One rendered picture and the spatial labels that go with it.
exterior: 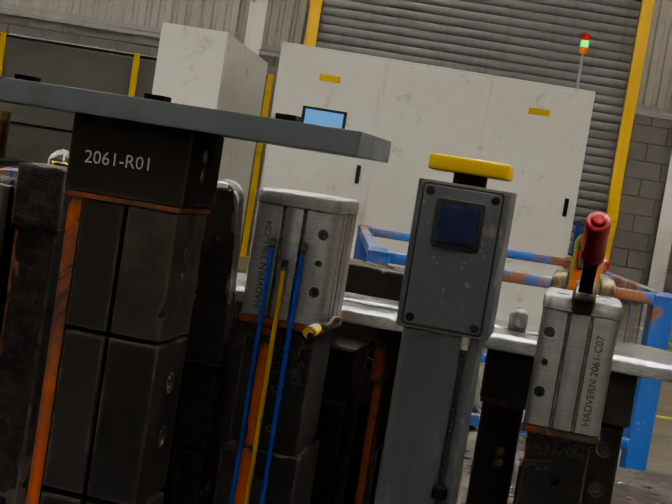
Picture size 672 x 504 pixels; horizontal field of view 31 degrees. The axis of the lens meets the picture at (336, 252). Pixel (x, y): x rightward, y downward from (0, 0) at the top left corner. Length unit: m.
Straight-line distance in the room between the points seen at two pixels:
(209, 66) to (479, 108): 2.06
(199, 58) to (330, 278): 8.14
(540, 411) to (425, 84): 8.14
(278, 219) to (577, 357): 0.29
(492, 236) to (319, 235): 0.23
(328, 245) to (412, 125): 8.08
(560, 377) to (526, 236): 8.19
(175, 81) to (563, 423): 8.25
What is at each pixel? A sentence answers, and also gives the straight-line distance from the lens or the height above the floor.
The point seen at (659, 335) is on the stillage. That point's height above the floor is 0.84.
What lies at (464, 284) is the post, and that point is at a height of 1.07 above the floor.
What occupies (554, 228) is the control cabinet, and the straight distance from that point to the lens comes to 9.27.
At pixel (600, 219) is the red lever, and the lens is 0.93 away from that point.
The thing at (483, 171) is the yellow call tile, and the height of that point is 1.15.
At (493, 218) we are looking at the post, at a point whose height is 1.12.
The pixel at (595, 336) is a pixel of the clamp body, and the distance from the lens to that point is 1.05.
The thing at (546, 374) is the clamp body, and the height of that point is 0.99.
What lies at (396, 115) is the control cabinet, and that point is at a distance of 9.13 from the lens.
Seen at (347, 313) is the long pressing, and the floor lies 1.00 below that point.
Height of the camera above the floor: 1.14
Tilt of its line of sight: 4 degrees down
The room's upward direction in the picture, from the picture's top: 9 degrees clockwise
